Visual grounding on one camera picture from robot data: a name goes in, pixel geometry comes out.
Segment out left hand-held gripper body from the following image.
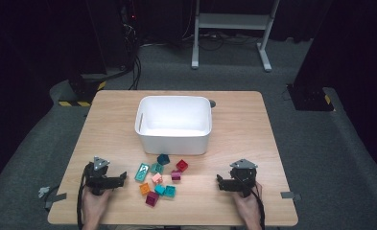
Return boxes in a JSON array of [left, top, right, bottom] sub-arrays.
[[83, 155, 113, 196]]

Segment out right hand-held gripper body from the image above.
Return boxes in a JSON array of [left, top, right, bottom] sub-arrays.
[[228, 158, 259, 198]]

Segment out long mint green toy block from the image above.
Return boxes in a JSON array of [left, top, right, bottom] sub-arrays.
[[134, 162, 151, 183]]

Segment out small green toy block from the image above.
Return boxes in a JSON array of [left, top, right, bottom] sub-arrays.
[[150, 162, 165, 175]]

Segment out red toy block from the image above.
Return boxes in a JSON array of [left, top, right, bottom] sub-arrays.
[[176, 159, 189, 173]]

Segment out dark blue toy block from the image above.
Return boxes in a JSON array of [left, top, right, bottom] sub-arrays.
[[156, 153, 171, 166]]

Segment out teal toy block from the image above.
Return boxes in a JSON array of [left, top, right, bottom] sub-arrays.
[[163, 185, 177, 198]]

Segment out white plastic bin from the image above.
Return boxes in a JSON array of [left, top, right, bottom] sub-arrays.
[[134, 95, 213, 156]]

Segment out person's left hand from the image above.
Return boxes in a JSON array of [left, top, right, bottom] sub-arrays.
[[81, 186, 113, 223]]

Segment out person's right hand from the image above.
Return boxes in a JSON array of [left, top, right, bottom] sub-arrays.
[[233, 182, 263, 223]]

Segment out grey tape strip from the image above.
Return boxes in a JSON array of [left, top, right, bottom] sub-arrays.
[[280, 191, 302, 202], [44, 192, 68, 210]]

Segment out black stand base striped tape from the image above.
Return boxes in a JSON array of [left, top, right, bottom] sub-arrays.
[[286, 83, 336, 112], [58, 75, 107, 108]]

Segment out dark equipment rack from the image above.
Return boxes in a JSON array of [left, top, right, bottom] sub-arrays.
[[117, 0, 142, 70]]

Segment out left hand-held gripper black cable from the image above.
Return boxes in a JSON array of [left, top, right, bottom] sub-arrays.
[[76, 162, 91, 230]]

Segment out hand-held gripper black cable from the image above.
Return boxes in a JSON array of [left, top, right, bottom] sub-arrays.
[[251, 181, 267, 230], [76, 162, 91, 230]]

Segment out right hand-held gripper black cable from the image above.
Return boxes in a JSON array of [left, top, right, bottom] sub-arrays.
[[251, 181, 267, 230]]

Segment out black floor cable bundle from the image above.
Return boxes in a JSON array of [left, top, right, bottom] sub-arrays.
[[127, 54, 143, 91]]

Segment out black cables under desk frame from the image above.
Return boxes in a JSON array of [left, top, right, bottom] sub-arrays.
[[141, 30, 264, 52]]

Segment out white desk frame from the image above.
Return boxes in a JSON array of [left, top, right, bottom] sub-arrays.
[[191, 0, 280, 73]]

